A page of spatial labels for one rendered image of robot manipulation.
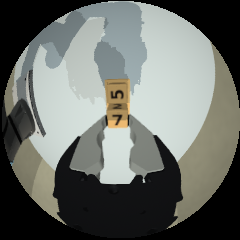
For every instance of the tan wooden number cube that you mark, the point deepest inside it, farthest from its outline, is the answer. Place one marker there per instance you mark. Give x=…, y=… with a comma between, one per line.
x=117, y=115
x=117, y=93

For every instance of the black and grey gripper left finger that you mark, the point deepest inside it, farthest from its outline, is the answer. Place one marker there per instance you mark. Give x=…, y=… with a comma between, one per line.
x=83, y=157

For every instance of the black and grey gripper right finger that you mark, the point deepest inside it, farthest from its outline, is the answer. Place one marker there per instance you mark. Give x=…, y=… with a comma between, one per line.
x=151, y=158

